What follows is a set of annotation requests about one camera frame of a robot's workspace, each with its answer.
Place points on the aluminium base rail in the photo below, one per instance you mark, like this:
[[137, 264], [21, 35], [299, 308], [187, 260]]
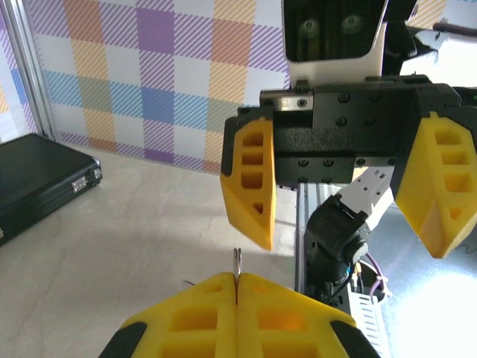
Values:
[[301, 209]]

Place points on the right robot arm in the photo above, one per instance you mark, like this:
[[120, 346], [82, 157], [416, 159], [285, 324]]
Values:
[[335, 231]]

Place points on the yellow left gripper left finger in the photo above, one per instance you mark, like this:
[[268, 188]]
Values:
[[194, 328]]

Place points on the metal split keyring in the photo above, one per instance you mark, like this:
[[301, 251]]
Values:
[[238, 264]]

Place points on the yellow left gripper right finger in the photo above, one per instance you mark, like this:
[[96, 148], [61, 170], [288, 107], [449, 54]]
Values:
[[283, 328]]

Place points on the aluminium frame post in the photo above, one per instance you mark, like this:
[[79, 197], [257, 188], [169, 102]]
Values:
[[31, 74]]

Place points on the black hard case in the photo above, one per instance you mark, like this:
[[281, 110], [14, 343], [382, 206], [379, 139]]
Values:
[[37, 175]]

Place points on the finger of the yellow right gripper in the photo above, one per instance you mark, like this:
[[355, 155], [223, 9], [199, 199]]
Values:
[[428, 179], [233, 194]]

